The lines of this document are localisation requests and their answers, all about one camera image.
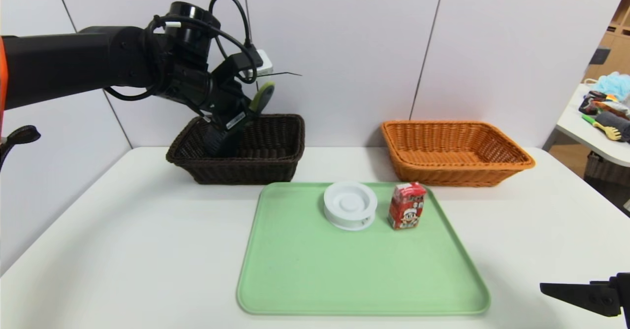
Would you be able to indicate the dark brown wicker basket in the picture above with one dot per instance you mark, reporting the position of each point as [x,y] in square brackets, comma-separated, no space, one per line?
[275,166]

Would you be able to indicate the light blue cloth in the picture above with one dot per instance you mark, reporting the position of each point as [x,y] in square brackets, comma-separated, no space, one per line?
[613,85]

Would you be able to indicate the red milk carton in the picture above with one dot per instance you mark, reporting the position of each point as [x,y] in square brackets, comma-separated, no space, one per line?
[406,211]

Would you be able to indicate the colourful snack packets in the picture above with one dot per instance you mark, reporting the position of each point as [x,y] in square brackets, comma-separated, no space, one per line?
[598,103]

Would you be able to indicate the dark grey cloth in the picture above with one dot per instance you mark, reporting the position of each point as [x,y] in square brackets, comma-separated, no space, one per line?
[615,121]

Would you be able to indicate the dark wicker storage basket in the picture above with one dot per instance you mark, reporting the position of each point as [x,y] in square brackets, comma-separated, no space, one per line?
[605,171]

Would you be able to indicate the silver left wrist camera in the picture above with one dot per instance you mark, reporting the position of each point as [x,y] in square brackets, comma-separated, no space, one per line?
[265,64]

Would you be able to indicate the white side table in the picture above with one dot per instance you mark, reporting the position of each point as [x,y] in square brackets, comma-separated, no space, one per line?
[581,132]

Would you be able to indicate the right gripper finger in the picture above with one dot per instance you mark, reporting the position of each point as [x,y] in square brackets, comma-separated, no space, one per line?
[603,283]
[585,297]

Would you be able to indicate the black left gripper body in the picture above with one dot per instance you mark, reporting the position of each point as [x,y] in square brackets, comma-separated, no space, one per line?
[233,120]

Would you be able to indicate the light green plastic tray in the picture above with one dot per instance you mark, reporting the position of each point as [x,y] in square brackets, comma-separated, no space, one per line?
[354,270]

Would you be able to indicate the white round plastic container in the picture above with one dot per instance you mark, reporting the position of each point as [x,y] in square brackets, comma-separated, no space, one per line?
[349,203]

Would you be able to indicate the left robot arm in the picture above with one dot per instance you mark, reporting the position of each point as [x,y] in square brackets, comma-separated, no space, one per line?
[74,63]

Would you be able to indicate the wooden shelf cabinet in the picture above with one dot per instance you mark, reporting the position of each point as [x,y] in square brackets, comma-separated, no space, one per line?
[617,48]

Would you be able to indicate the dark grey square object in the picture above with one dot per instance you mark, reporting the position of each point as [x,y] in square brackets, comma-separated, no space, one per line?
[597,57]

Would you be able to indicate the orange wicker basket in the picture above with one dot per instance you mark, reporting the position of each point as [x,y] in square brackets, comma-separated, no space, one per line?
[453,174]

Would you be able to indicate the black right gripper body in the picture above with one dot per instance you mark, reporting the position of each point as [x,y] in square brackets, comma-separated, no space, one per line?
[624,294]

